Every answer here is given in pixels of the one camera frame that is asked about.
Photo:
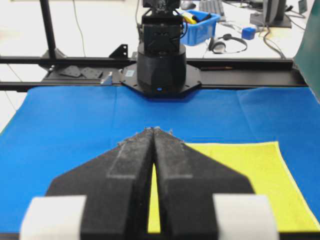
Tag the black vertical frame post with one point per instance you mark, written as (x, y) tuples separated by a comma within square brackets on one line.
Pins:
[(48, 27)]

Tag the small blue box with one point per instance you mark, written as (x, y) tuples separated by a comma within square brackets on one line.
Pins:
[(248, 33)]

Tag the green backdrop board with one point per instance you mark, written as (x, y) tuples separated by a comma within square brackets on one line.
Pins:
[(307, 58)]

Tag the black keyboard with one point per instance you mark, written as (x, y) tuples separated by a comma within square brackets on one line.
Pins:
[(213, 7)]

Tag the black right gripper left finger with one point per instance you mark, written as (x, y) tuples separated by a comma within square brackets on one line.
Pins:
[(105, 198)]

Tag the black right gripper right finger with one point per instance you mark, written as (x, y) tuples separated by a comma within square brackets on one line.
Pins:
[(203, 199)]

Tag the black monitor stand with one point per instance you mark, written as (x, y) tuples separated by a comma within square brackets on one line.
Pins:
[(273, 15)]

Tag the blue plastic bin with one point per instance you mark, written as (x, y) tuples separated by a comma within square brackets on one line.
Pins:
[(200, 26)]

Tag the blue table cloth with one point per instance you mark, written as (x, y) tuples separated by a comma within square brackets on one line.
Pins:
[(59, 128)]

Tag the black aluminium frame rail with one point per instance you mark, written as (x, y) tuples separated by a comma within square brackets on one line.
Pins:
[(204, 73)]

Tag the black headphones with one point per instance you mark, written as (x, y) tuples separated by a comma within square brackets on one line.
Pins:
[(227, 44)]

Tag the yellow-green towel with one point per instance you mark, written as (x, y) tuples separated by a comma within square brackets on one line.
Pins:
[(269, 175)]

